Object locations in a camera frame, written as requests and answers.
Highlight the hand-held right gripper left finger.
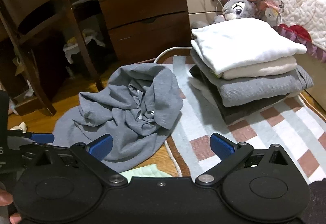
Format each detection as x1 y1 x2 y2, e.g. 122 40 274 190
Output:
20 134 128 186

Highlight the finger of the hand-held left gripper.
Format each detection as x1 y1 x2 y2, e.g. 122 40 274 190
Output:
8 129 55 144

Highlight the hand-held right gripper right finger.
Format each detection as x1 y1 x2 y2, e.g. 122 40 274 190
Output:
195 133 289 186

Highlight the grey t-shirt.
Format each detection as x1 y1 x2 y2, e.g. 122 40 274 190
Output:
52 63 184 173

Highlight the person's left hand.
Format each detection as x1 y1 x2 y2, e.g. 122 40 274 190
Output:
0 187 22 224

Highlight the crumpled white paper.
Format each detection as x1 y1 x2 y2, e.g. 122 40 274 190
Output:
11 122 28 134

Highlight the checked pink and white rug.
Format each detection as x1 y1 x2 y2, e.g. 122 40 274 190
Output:
127 54 326 186

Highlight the dark grey folded garment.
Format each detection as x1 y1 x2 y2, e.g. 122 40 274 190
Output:
190 65 299 125

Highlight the light green quilted cloth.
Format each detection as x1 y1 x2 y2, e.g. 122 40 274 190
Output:
119 163 174 179

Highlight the off-white folded garment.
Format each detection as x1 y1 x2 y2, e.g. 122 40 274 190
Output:
190 77 225 110

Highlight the grey folded knit sweater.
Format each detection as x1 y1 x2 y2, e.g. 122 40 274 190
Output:
190 49 315 108

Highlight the cream folded garment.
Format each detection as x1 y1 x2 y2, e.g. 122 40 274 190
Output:
221 56 298 80

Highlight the black bin with white bag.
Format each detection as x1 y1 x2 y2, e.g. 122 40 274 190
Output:
62 27 114 79

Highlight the dark wooden chair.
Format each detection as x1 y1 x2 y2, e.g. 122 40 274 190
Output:
0 0 105 116

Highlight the white folded garment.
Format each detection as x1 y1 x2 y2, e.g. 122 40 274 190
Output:
191 18 308 75

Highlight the grey plush rabbit toy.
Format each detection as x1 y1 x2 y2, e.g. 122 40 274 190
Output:
211 0 283 28

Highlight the brown wooden drawer cabinet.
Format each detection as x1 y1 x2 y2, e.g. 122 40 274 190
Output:
93 0 191 62

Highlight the thick white cable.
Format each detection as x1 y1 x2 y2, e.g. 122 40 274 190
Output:
153 46 194 64

